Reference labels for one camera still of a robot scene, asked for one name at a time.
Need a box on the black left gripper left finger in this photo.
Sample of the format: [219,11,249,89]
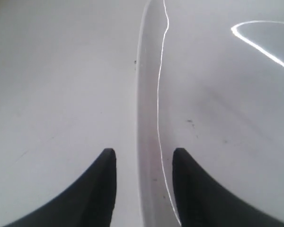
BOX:
[9,148,116,227]

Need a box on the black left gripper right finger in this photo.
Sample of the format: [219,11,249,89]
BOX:
[172,148,284,227]

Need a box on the white rectangular plate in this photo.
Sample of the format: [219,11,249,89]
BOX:
[137,0,284,227]

